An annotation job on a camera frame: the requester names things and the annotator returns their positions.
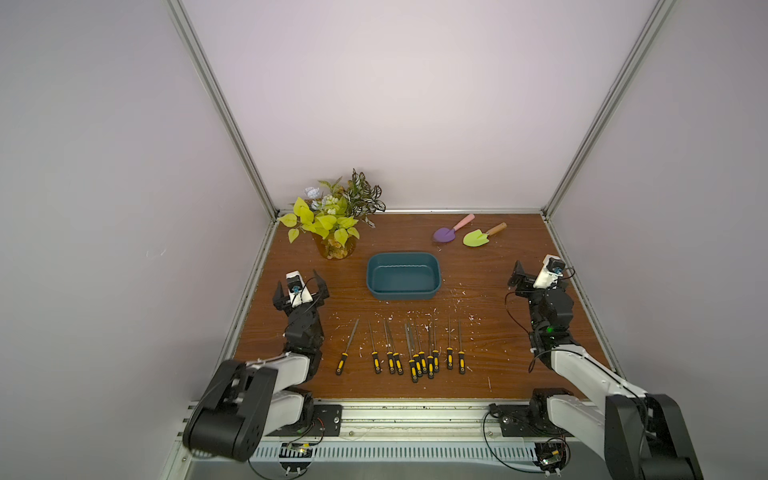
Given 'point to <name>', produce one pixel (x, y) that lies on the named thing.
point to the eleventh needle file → (461, 355)
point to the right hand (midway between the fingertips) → (538, 261)
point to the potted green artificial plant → (332, 214)
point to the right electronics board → (551, 457)
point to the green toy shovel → (476, 237)
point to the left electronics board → (295, 450)
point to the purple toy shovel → (445, 235)
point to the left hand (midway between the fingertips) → (300, 274)
